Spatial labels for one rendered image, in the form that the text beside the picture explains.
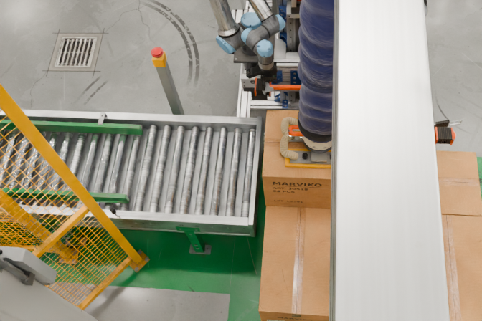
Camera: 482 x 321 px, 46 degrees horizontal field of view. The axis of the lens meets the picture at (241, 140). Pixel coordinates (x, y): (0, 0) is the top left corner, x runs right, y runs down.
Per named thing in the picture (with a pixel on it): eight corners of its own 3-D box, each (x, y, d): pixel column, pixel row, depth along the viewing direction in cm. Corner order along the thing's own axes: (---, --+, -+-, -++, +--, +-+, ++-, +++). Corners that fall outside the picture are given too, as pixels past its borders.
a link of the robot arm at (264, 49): (265, 34, 270) (276, 45, 267) (266, 49, 280) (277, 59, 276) (252, 43, 268) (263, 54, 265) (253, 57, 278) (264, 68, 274)
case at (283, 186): (265, 205, 324) (261, 176, 289) (269, 144, 343) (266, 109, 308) (371, 211, 317) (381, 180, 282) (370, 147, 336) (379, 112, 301)
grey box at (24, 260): (6, 280, 219) (-34, 257, 193) (9, 266, 221) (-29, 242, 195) (54, 284, 217) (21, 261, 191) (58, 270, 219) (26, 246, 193)
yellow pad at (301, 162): (285, 167, 290) (285, 163, 285) (285, 150, 294) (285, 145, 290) (352, 170, 286) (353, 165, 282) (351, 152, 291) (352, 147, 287)
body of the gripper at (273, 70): (276, 84, 289) (276, 70, 279) (260, 84, 290) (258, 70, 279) (277, 72, 293) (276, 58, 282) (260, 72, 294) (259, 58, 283)
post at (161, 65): (181, 142, 411) (151, 59, 323) (183, 134, 414) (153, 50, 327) (191, 142, 410) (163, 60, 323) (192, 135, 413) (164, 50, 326)
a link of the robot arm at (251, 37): (257, 30, 284) (271, 44, 279) (239, 42, 281) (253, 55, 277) (257, 20, 277) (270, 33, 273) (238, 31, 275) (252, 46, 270)
